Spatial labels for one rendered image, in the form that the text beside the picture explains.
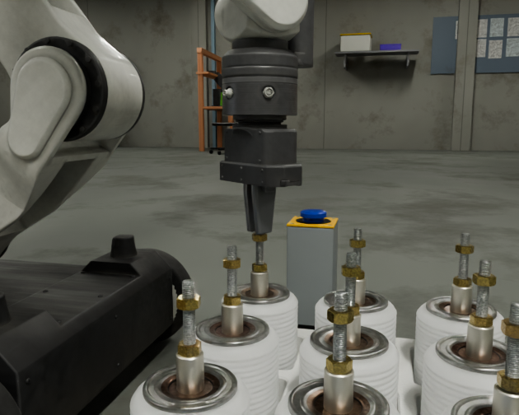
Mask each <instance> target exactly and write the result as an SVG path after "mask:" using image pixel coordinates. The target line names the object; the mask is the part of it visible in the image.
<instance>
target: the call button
mask: <svg viewBox="0 0 519 415"><path fill-rule="evenodd" d="M326 215H327V212H326V211H324V210H320V209H306V210H302V211H301V217H303V221H307V222H322V221H324V218H325V217H326Z"/></svg>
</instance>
